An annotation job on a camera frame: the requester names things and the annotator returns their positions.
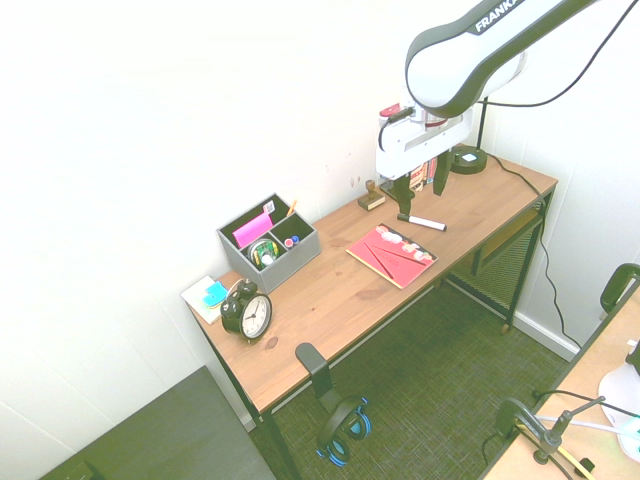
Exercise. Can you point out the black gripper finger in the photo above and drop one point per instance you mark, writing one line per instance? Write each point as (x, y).
(442, 172)
(405, 195)

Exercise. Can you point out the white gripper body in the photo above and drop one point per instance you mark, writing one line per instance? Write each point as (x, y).
(395, 155)

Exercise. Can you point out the white marker with black caps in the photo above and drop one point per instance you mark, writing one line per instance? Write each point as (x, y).
(425, 222)

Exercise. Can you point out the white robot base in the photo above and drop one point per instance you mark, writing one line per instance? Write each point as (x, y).
(617, 392)

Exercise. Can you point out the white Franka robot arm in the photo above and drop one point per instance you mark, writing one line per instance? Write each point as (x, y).
(450, 65)

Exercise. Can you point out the black desk lamp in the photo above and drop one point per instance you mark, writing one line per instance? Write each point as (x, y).
(467, 161)

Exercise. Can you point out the wooden rubber stamp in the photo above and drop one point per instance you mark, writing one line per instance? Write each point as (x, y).
(371, 200)

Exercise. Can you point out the red notebook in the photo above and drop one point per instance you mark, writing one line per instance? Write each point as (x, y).
(392, 255)

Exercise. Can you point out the orange pencil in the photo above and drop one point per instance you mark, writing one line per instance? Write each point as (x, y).
(292, 206)

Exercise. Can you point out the grey felt desk organizer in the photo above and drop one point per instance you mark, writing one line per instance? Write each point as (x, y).
(292, 262)

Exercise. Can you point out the white qr code tag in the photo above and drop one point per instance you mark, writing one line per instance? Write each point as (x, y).
(270, 206)

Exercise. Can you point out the green tape roll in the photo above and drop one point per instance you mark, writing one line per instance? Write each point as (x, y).
(262, 252)

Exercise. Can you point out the pink sticky note pad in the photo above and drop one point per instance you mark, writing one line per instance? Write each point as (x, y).
(252, 229)

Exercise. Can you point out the black headphone hanger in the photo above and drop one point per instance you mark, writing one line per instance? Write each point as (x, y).
(315, 367)

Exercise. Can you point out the black twin bell alarm clock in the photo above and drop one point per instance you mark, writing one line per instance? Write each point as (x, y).
(250, 315)

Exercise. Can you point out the blue sticky note stack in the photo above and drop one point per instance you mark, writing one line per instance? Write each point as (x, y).
(214, 292)

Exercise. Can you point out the white notepad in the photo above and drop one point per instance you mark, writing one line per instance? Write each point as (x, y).
(197, 297)

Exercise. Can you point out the black and blue headphones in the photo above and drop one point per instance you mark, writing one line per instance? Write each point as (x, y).
(340, 425)

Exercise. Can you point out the black table clamp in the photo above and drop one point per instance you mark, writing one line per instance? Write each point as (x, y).
(517, 417)

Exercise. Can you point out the grey metal stand rod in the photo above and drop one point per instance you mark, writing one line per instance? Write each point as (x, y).
(562, 425)

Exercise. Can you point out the black cabinet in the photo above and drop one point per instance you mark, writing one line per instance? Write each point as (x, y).
(160, 435)

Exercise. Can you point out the black metal desk frame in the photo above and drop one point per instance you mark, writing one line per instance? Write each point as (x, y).
(277, 440)

